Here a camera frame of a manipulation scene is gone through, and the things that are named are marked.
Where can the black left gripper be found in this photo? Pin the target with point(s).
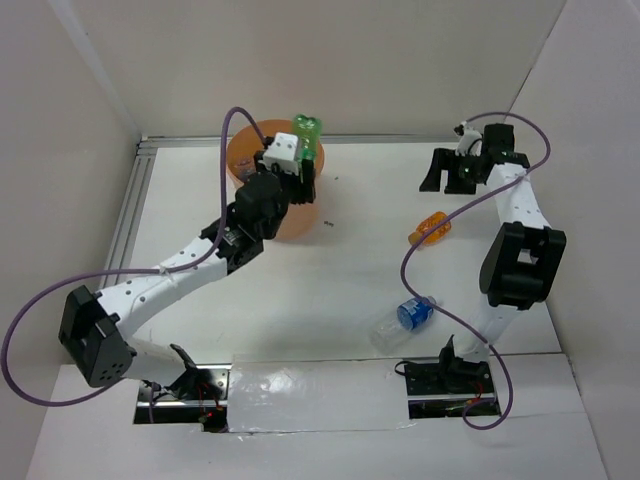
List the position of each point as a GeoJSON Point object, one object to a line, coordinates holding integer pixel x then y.
{"type": "Point", "coordinates": [305, 192]}

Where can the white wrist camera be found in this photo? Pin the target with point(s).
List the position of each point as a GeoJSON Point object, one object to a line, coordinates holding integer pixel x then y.
{"type": "Point", "coordinates": [282, 154]}
{"type": "Point", "coordinates": [468, 138]}

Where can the red label clear water bottle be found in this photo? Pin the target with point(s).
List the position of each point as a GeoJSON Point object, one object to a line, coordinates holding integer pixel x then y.
{"type": "Point", "coordinates": [244, 168]}

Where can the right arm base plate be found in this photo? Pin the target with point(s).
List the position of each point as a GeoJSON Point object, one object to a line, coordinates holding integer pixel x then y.
{"type": "Point", "coordinates": [431, 396]}

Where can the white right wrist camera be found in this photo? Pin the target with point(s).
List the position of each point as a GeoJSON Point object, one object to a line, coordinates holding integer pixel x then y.
{"type": "Point", "coordinates": [468, 138]}

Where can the green plastic bottle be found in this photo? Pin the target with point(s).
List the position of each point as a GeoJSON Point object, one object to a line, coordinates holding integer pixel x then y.
{"type": "Point", "coordinates": [308, 129]}

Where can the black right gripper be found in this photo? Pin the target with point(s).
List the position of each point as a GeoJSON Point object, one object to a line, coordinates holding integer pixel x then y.
{"type": "Point", "coordinates": [432, 181]}

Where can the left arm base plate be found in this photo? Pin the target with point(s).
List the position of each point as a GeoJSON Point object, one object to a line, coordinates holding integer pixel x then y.
{"type": "Point", "coordinates": [204, 405]}

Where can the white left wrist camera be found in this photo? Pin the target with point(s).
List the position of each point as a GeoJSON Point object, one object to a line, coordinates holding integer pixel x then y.
{"type": "Point", "coordinates": [282, 154]}

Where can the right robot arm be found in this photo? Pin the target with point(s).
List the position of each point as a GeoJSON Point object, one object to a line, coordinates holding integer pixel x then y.
{"type": "Point", "coordinates": [521, 264]}

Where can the blue label bottle white cap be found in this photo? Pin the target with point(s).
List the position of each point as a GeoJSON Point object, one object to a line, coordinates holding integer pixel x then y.
{"type": "Point", "coordinates": [396, 328]}

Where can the orange juice bottle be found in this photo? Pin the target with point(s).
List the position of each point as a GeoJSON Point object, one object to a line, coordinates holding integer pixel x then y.
{"type": "Point", "coordinates": [430, 231]}

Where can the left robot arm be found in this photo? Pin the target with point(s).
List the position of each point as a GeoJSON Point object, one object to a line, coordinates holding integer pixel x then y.
{"type": "Point", "coordinates": [97, 328]}

